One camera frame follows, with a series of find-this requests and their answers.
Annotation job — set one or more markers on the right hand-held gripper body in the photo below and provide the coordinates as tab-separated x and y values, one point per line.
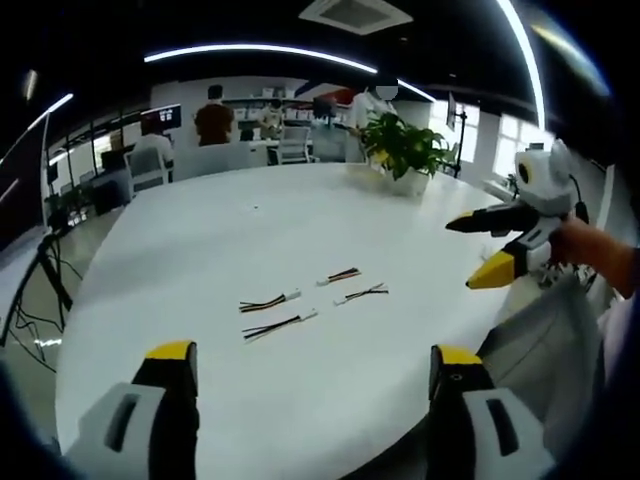
547	185

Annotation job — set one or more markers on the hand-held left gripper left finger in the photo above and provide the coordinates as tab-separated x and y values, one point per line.
125	430

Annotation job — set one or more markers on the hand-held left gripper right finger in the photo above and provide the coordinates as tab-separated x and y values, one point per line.
480	430

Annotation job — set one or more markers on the person's right hand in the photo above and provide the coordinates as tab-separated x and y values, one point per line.
575	245

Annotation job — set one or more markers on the person's grey trousers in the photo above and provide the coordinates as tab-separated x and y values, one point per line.
550	350

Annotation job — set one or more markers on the white plant pot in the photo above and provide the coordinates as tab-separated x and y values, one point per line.
405	182

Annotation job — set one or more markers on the long ceiling light strip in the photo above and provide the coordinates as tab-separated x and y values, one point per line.
260	50
530	65
45	112

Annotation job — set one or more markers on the green potted plant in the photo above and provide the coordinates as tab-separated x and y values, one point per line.
405	142

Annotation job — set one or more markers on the person's white shirt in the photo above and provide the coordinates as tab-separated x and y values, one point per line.
622	340

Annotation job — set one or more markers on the black tripod stand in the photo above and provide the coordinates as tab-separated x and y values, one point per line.
47	272

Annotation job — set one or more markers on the grey office chair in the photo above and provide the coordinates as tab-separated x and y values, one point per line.
147	170
295	145

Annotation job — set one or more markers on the ceiling air vent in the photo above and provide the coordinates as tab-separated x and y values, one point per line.
356	14

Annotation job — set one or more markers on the dark computer monitor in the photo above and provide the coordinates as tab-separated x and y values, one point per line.
167	116

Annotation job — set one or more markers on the wall shelf with white boxes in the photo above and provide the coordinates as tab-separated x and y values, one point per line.
295	102

